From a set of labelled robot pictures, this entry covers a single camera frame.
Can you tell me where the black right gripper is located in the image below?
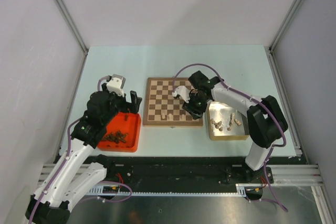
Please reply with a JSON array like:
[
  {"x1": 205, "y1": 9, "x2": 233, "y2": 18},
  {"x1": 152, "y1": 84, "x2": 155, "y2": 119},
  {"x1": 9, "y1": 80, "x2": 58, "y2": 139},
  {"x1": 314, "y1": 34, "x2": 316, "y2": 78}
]
[{"x1": 182, "y1": 92, "x2": 210, "y2": 120}]

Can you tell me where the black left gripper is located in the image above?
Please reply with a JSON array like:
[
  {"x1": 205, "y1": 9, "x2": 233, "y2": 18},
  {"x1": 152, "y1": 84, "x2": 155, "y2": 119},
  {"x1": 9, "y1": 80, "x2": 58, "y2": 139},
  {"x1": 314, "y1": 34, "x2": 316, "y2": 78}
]
[{"x1": 102, "y1": 83, "x2": 141, "y2": 125}]

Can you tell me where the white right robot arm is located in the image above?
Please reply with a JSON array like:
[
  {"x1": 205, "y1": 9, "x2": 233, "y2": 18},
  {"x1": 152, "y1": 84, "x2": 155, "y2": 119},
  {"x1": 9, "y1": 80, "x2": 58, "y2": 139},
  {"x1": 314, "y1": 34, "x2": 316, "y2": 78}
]
[{"x1": 172, "y1": 71, "x2": 288, "y2": 183}]

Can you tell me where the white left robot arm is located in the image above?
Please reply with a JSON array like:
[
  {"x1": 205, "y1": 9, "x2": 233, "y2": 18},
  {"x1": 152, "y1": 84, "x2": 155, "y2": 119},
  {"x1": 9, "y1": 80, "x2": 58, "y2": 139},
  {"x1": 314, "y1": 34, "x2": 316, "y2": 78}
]
[{"x1": 25, "y1": 90, "x2": 142, "y2": 223}]

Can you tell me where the wooden chess board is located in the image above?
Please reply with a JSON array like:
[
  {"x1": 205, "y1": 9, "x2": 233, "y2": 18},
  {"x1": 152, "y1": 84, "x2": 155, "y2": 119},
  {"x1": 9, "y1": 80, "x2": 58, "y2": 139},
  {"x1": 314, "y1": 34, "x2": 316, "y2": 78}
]
[{"x1": 143, "y1": 77, "x2": 203, "y2": 127}]

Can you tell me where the pile of light chess pieces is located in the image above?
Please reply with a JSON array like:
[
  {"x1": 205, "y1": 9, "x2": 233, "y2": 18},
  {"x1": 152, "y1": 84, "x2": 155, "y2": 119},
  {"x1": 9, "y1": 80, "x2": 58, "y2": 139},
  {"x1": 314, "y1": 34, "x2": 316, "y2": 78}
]
[{"x1": 210, "y1": 113, "x2": 242, "y2": 132}]

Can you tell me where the pile of dark chess pieces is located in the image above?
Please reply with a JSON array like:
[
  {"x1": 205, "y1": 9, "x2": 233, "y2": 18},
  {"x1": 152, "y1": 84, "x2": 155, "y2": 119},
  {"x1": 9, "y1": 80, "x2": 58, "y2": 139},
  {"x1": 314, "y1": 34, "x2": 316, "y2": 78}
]
[{"x1": 103, "y1": 131, "x2": 129, "y2": 148}]

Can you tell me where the gold metal tin tray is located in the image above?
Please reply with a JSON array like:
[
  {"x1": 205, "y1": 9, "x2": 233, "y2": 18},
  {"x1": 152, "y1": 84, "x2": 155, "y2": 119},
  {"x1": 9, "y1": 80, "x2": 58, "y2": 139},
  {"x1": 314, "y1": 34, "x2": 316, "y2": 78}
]
[{"x1": 206, "y1": 102, "x2": 249, "y2": 141}]

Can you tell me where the orange plastic tray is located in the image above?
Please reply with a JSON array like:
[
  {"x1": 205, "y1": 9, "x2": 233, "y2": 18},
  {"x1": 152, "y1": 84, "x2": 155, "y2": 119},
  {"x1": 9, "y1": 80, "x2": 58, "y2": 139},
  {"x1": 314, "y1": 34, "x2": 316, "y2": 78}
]
[{"x1": 97, "y1": 112, "x2": 141, "y2": 153}]

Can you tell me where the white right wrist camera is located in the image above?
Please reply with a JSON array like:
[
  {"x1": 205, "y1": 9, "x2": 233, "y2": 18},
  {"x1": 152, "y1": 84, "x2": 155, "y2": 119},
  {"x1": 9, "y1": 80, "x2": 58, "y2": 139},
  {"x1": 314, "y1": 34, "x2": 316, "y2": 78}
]
[{"x1": 172, "y1": 86, "x2": 190, "y2": 103}]

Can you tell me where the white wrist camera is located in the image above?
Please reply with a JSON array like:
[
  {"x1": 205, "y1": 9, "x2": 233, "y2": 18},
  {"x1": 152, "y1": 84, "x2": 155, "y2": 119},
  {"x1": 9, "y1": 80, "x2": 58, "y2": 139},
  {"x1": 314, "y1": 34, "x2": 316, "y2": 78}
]
[
  {"x1": 172, "y1": 86, "x2": 190, "y2": 103},
  {"x1": 107, "y1": 74, "x2": 125, "y2": 97}
]

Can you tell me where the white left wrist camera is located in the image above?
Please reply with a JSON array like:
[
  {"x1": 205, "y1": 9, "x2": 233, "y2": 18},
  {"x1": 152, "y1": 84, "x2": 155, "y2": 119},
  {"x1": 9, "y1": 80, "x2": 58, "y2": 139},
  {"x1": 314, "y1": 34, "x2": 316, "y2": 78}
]
[{"x1": 107, "y1": 74, "x2": 125, "y2": 97}]

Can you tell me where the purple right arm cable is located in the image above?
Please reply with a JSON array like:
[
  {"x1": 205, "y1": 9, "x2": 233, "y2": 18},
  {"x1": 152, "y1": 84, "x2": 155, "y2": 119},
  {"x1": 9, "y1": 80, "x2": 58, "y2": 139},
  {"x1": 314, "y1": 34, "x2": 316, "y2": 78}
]
[{"x1": 172, "y1": 63, "x2": 289, "y2": 213}]

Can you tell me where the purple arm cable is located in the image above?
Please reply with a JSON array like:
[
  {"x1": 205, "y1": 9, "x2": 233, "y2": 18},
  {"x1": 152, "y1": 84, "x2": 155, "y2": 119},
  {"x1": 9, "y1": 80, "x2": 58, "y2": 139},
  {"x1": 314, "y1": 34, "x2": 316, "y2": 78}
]
[
  {"x1": 27, "y1": 76, "x2": 133, "y2": 223},
  {"x1": 172, "y1": 63, "x2": 289, "y2": 213}
]

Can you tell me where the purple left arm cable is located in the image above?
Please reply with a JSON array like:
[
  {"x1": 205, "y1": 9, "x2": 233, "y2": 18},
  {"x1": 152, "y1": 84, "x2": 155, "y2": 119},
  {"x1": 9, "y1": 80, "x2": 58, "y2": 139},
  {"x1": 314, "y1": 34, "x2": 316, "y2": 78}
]
[{"x1": 27, "y1": 76, "x2": 133, "y2": 223}]

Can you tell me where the grey slotted cable duct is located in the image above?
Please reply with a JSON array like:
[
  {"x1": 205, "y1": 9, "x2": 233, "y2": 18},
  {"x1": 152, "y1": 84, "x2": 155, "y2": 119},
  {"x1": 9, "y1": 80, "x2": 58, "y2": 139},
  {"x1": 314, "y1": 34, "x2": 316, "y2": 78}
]
[{"x1": 86, "y1": 184, "x2": 261, "y2": 197}]

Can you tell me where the left aluminium frame post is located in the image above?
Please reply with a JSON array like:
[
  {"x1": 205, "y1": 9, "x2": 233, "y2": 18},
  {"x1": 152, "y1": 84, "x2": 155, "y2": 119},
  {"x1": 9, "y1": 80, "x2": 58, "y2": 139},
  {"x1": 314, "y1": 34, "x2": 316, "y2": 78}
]
[{"x1": 38, "y1": 0, "x2": 89, "y2": 56}]

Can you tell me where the aluminium frame post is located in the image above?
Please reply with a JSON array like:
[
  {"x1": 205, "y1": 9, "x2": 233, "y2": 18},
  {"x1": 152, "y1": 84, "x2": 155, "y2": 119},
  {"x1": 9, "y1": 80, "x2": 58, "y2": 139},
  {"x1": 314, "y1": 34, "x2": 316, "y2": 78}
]
[
  {"x1": 38, "y1": 0, "x2": 89, "y2": 56},
  {"x1": 269, "y1": 0, "x2": 320, "y2": 51}
]

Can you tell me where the right aluminium frame post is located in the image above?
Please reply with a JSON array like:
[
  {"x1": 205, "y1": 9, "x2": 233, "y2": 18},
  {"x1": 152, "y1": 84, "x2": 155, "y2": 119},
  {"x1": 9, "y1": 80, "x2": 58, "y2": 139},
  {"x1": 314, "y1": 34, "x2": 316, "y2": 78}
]
[{"x1": 269, "y1": 0, "x2": 320, "y2": 51}]

